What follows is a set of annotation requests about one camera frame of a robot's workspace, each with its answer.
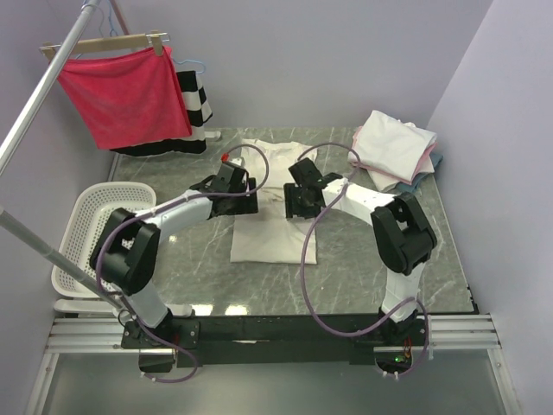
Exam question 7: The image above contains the cream white t shirt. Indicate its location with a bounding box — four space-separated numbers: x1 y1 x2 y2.
230 139 312 265

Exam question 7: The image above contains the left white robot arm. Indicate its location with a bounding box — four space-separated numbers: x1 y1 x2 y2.
89 162 258 348

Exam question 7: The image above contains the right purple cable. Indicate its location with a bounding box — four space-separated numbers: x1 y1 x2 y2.
298 142 431 381

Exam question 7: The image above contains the blue wire hanger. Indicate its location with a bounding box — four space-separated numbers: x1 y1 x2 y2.
172 58 207 74

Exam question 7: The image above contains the white plastic laundry basket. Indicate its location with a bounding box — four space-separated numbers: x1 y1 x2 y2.
59 182 156 278

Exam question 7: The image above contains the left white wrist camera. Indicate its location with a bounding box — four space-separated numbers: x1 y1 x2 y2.
220 153 245 168

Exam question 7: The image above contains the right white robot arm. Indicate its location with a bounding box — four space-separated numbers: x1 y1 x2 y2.
283 158 437 345

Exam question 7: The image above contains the purple cable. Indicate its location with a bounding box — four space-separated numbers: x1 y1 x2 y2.
298 142 431 381
95 144 272 384

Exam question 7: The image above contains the silver clothes rack pole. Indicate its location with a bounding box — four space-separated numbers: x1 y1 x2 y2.
1 1 99 173

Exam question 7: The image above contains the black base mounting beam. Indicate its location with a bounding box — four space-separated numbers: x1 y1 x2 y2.
121 314 428 374

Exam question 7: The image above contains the folded blue t shirt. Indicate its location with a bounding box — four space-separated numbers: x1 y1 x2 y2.
395 151 443 194

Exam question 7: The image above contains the folded white t shirt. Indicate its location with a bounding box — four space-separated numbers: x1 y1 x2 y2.
347 109 438 194

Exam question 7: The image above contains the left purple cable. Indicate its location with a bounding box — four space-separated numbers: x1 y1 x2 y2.
95 144 272 384

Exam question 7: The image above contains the wooden clip hanger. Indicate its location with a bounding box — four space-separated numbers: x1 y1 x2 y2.
39 29 170 60

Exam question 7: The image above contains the black white striped cloth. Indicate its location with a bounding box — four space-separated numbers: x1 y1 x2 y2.
113 71 213 157

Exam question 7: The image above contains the red hanging towel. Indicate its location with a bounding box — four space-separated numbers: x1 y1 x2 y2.
58 47 192 150

